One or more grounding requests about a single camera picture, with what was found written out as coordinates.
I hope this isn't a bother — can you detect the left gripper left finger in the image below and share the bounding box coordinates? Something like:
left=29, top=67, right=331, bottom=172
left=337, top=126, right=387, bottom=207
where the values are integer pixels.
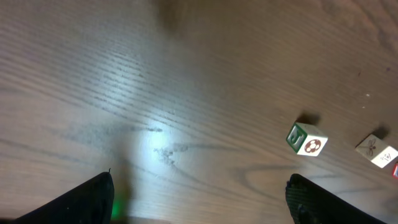
left=12, top=172, right=114, bottom=224

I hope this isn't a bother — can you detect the white block red edge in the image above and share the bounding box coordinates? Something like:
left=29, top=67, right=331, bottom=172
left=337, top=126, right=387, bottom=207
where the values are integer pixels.
left=392, top=163, right=398, bottom=179

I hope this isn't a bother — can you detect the white block soccer ball picture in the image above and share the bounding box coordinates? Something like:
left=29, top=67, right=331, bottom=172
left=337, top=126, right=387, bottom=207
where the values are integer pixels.
left=286, top=122, right=328, bottom=157

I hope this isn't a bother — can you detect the white block dragonfly picture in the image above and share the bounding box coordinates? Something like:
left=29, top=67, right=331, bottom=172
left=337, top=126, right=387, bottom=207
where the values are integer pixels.
left=355, top=134, right=397, bottom=168

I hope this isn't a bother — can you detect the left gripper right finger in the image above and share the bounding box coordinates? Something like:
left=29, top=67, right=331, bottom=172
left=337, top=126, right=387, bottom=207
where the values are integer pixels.
left=285, top=174, right=385, bottom=224

